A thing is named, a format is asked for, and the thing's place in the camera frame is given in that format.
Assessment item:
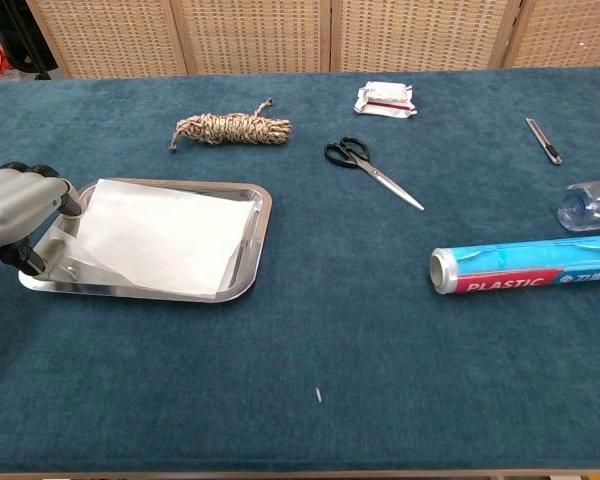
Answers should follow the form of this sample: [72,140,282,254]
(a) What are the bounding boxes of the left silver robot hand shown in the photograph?
[0,161,84,277]

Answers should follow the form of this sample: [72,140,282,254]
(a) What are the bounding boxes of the white parchment paper sheet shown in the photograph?
[62,178,260,301]

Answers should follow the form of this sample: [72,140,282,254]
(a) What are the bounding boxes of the silver metal tray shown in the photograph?
[18,177,273,303]

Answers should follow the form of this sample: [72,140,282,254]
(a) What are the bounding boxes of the black tripod stand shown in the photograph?
[4,0,54,81]

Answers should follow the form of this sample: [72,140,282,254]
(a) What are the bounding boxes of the wicker folding screen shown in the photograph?
[24,0,600,79]

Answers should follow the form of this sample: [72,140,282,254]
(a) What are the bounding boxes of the blue plush table cover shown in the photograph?
[0,66,600,474]

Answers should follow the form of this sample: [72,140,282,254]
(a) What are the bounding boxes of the white gauze packet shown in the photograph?
[353,80,419,120]

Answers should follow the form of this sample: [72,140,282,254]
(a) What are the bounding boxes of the blue plastic wrap roll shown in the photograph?
[429,233,600,296]

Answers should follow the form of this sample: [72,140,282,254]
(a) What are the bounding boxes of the silver utility knife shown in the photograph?
[525,117,564,166]

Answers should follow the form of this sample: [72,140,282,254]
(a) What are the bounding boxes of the clear plastic water bottle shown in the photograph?
[557,178,600,234]

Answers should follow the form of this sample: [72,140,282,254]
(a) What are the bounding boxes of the beige braided rope bundle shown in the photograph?
[168,97,293,153]

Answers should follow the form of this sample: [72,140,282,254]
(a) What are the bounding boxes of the black-handled scissors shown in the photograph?
[323,136,425,212]

